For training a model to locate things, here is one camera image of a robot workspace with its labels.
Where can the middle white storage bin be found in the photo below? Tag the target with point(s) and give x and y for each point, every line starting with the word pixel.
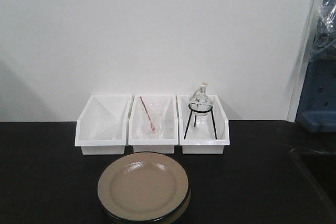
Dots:
pixel 162 104

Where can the white storage bin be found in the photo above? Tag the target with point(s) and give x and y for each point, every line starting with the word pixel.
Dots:
pixel 162 104
pixel 201 139
pixel 100 112

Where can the glass beaker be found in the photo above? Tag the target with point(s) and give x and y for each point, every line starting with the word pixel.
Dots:
pixel 146 130

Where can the glass alcohol lamp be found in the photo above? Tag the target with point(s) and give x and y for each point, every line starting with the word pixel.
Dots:
pixel 200 103

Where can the right white storage bin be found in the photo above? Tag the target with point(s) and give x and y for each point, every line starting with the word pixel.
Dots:
pixel 201 139

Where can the glass funnel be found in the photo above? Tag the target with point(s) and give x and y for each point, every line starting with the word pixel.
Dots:
pixel 111 133

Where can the left white storage bin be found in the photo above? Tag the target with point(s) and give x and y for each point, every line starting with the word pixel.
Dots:
pixel 100 112

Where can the blue-grey pegboard drying rack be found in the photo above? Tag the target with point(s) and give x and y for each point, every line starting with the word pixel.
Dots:
pixel 316 111

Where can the clear bag of pegs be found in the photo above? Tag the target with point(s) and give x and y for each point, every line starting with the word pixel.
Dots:
pixel 323 47

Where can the black lab sink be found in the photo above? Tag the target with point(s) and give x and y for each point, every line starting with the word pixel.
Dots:
pixel 318 167

